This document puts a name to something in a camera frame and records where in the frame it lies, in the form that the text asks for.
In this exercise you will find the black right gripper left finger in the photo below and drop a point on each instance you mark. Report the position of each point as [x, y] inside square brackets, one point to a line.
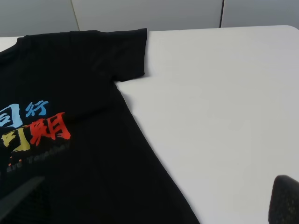
[10, 202]

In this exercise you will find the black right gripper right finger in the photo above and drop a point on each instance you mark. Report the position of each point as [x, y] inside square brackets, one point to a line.
[284, 204]

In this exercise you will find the black printed t-shirt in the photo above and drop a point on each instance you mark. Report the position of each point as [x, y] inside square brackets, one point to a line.
[63, 118]

